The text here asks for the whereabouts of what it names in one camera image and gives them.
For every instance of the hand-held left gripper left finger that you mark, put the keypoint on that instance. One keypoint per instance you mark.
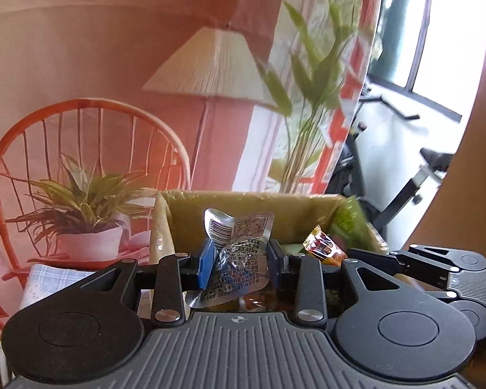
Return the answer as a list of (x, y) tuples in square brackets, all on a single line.
[(205, 267)]

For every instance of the dark framed window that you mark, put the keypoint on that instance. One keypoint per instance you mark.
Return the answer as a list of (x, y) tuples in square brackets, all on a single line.
[(429, 28)]

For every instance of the silver clear snack packet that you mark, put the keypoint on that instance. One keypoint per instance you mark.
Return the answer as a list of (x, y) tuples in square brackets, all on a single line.
[(235, 259)]

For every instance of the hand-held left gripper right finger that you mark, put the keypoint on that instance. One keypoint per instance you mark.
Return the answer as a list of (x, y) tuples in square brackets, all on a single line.
[(278, 269)]

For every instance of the taped cardboard box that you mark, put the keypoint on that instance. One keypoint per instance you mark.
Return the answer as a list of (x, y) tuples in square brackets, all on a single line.
[(291, 210)]

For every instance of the small gold brown packet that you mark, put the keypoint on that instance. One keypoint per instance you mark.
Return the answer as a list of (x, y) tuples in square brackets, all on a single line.
[(322, 247)]

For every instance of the wooden door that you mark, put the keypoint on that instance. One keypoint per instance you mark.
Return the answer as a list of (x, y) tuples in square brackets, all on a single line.
[(469, 190)]

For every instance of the black exercise bike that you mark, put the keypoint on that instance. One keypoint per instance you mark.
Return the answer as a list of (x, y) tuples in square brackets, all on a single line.
[(350, 178)]

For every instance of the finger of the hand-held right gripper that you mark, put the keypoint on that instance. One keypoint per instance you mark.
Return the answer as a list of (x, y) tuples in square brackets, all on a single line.
[(388, 265), (425, 259)]

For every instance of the green snack bag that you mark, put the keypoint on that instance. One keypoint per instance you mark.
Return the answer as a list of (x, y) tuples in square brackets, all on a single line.
[(350, 219)]

